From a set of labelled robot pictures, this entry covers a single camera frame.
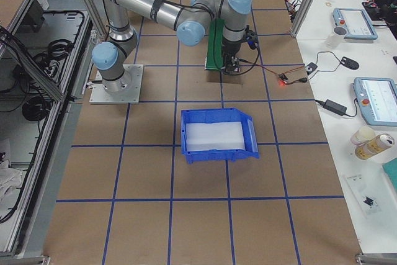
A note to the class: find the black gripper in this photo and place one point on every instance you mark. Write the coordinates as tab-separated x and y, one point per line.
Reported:
231	48

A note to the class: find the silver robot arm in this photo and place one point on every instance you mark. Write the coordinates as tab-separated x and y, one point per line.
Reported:
190	22

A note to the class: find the green conveyor belt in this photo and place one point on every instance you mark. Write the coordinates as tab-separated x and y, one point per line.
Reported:
214	59

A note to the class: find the blue plastic bin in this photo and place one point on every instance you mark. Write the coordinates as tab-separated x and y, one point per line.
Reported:
209	116

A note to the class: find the small sensor board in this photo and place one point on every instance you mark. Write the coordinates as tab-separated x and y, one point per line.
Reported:
283	79

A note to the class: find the white foam sheet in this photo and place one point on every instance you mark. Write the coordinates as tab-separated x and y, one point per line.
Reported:
214	136

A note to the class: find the black power brick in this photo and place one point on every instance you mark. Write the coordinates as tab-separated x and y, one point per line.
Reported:
335	107

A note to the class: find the black computer mouse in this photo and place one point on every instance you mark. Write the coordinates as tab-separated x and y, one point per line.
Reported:
349	63

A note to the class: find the upper teach pendant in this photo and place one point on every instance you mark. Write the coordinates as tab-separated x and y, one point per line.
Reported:
356	22

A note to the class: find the teach pendant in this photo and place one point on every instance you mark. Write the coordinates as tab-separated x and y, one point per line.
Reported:
356	22
377	100

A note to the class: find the lower teach pendant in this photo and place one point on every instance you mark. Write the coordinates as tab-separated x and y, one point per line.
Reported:
377	100

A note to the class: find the plastic cup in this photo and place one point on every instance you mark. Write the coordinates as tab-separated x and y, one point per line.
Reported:
362	135

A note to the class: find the drink can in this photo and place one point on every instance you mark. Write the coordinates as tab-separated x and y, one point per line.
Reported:
374	146

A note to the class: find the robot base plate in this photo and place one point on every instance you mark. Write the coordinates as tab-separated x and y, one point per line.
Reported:
124	90

